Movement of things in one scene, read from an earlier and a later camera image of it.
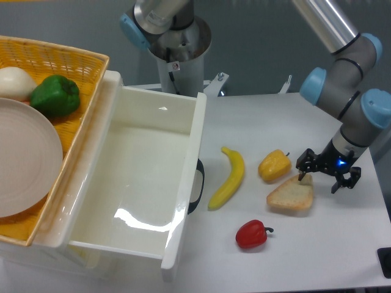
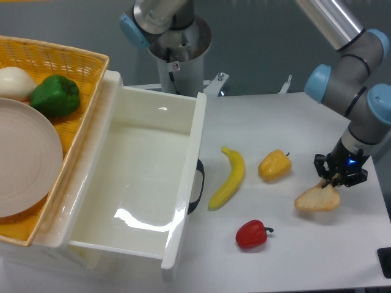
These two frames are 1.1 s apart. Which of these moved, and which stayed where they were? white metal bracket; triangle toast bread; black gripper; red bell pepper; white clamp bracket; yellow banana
Moved: triangle toast bread; black gripper
Stayed: white clamp bracket; white metal bracket; red bell pepper; yellow banana
